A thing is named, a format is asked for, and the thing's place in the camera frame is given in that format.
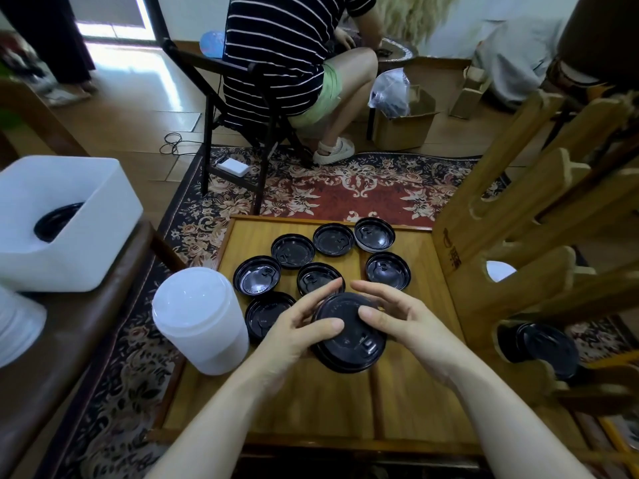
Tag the person's left hand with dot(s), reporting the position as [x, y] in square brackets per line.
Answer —
[284, 344]

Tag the person's right hand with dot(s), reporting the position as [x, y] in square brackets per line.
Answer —
[424, 334]

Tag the person's left thumb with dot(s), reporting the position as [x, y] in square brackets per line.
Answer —
[324, 328]

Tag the person's right thumb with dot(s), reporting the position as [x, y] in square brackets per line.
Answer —
[375, 321]

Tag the black plastic lid stack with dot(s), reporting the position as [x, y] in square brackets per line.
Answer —
[349, 344]

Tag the person's left forearm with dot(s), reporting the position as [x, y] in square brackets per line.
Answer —
[214, 424]

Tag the person's right forearm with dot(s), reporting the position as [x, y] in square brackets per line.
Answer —
[504, 433]

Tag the spread of black cup lids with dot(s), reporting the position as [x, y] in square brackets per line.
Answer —
[292, 250]

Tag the white paper cup stack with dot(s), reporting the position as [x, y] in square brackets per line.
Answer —
[197, 319]

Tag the black lids in rack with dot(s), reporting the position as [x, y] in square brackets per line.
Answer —
[544, 344]

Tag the white sandal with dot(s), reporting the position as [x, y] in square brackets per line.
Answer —
[334, 151]

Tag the white power adapter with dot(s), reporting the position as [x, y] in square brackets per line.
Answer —
[232, 168]

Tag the wooden cup rack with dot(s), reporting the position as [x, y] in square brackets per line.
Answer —
[529, 204]

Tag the brown cardboard box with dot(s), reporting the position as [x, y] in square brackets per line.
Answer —
[407, 123]

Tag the clear plastic bag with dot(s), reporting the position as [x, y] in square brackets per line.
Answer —
[388, 92]

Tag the brown leather bench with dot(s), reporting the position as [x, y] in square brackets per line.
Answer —
[75, 344]

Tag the black folding chair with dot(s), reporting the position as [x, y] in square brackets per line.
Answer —
[224, 89]

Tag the white plastic bin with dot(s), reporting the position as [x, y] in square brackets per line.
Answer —
[75, 244]

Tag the round metal tray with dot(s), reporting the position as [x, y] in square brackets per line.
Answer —
[397, 48]

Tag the black lid in bin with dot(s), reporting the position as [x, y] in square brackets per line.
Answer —
[56, 223]

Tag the grey cloth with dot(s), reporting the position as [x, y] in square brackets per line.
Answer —
[524, 54]

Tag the blue round object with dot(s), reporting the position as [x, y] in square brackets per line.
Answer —
[212, 42]

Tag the white cups pile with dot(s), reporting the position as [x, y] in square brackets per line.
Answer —
[15, 324]

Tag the beige fur throw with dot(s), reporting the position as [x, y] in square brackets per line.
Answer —
[422, 14]

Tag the dark brown round seat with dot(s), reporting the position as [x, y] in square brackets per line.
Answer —
[599, 34]

